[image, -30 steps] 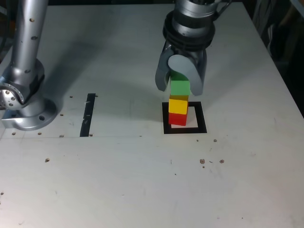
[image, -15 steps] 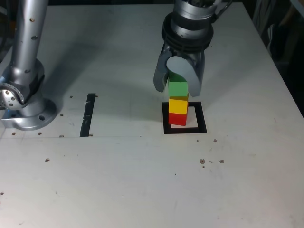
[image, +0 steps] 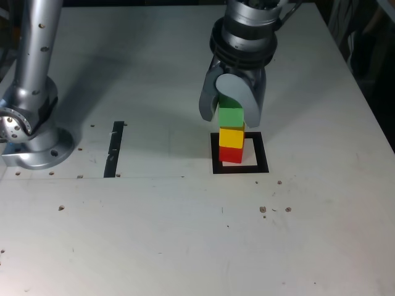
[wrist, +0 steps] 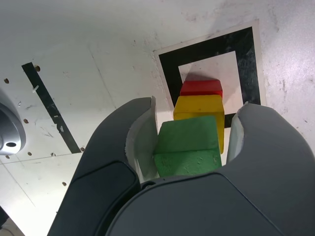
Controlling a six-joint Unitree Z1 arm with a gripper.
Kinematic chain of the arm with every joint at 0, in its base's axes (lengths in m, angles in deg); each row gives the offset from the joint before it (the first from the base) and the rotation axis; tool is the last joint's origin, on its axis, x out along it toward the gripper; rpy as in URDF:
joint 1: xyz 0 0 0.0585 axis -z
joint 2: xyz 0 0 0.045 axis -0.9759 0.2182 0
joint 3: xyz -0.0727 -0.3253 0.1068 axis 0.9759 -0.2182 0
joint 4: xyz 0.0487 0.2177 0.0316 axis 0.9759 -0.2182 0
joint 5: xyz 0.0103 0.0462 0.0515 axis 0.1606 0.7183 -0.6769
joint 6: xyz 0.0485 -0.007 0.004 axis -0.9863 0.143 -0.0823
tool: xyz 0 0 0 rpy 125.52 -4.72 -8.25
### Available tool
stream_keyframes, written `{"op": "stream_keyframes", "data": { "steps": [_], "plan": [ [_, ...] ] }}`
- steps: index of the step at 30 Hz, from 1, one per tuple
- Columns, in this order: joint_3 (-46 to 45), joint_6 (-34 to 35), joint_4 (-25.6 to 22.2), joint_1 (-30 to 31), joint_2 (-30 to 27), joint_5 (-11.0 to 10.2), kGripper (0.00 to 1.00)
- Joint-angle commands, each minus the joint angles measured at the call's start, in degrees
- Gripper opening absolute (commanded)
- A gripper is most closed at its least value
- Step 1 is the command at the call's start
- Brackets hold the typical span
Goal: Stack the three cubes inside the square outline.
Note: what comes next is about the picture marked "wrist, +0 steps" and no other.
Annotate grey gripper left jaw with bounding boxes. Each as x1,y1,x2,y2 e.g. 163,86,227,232
46,96,159,236

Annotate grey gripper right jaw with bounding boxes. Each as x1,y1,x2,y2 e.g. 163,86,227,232
104,102,315,236

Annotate green cube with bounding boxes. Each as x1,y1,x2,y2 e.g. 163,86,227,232
153,115,223,177

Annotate yellow cube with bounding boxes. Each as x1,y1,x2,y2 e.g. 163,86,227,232
173,95,225,154

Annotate red cube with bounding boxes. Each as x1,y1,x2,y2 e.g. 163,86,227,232
180,80,223,99

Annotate black tape square outline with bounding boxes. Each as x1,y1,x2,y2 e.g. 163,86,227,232
158,26,261,129

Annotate black tape strip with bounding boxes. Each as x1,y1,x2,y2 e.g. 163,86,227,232
21,62,82,153

